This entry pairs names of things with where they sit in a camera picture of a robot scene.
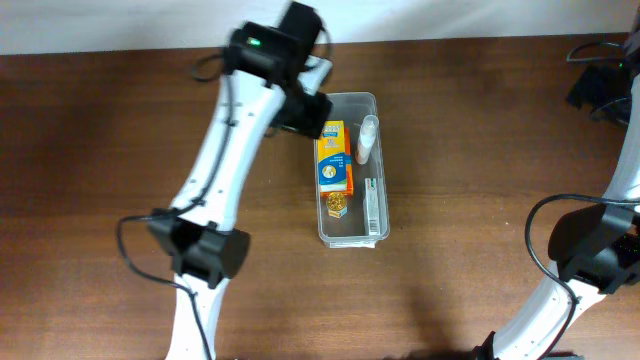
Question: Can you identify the clear plastic container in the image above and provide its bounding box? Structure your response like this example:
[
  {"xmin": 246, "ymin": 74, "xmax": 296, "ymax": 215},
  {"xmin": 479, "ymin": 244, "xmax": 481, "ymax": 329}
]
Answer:
[{"xmin": 316, "ymin": 92, "xmax": 391, "ymax": 248}]

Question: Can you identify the yellow blue Woods box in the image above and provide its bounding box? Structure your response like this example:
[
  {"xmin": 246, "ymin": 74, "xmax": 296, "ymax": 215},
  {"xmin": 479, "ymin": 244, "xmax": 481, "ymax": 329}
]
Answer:
[{"xmin": 316, "ymin": 120, "xmax": 347, "ymax": 193}]

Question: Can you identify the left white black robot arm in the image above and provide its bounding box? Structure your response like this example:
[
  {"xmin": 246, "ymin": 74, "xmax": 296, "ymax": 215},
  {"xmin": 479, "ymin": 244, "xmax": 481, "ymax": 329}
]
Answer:
[{"xmin": 148, "ymin": 2, "xmax": 332, "ymax": 359}]

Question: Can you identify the small gold-lid jar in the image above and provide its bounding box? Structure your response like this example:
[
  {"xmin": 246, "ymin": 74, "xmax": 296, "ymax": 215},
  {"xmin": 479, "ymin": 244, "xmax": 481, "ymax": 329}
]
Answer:
[{"xmin": 326, "ymin": 192, "xmax": 348, "ymax": 218}]

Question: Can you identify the white Panadol box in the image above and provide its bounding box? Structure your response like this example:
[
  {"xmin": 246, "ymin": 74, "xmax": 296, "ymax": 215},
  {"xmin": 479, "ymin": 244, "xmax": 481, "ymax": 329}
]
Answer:
[{"xmin": 363, "ymin": 178, "xmax": 380, "ymax": 235}]

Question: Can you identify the orange medicine box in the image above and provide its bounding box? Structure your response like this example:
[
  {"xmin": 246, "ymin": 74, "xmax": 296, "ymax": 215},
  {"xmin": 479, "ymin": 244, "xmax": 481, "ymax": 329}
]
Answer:
[{"xmin": 319, "ymin": 125, "xmax": 354, "ymax": 197}]

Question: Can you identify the white spray bottle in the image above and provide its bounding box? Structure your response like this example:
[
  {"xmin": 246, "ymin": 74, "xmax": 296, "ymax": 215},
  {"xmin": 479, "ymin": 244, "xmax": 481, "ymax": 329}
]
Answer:
[{"xmin": 356, "ymin": 115, "xmax": 379, "ymax": 165}]

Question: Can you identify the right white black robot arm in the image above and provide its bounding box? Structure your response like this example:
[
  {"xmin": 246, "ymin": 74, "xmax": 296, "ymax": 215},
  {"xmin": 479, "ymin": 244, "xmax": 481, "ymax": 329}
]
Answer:
[{"xmin": 470, "ymin": 25, "xmax": 639, "ymax": 360}]

